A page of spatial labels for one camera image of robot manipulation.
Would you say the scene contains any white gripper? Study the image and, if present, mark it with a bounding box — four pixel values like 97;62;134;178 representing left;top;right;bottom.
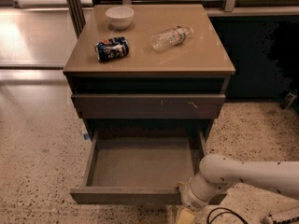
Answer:
176;175;231;224

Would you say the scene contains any dark drawer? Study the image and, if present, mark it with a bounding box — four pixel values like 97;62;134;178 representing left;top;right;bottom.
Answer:
72;94;225;119
69;130;228;206

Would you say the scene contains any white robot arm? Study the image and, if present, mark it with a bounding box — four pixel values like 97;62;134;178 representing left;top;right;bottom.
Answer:
176;154;299;224

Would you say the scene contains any dark top drawer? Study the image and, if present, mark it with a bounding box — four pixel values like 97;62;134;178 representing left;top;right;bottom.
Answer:
72;94;225;119

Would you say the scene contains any brown drawer cabinet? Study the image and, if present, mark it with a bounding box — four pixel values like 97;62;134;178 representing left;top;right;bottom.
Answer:
64;5;235;137

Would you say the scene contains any grey power strip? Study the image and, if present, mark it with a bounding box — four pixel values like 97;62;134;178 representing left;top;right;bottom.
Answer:
263;207;299;224

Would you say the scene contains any blue tape piece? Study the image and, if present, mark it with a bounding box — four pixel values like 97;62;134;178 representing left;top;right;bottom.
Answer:
83;133;90;140

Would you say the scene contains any small grey floor object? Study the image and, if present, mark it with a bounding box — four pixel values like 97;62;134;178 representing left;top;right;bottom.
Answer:
282;92;297;109

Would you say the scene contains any clear plastic water bottle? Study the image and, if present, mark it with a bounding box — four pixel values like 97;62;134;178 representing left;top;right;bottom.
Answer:
149;26;193;52

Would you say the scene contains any crushed blue soda can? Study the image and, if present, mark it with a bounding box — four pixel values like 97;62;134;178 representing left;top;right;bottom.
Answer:
94;36;129;63

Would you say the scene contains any white ceramic bowl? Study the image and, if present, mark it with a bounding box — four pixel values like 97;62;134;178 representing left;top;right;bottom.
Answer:
106;6;135;30

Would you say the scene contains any black cable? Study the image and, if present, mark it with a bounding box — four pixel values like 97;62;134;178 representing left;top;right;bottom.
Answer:
206;206;249;224

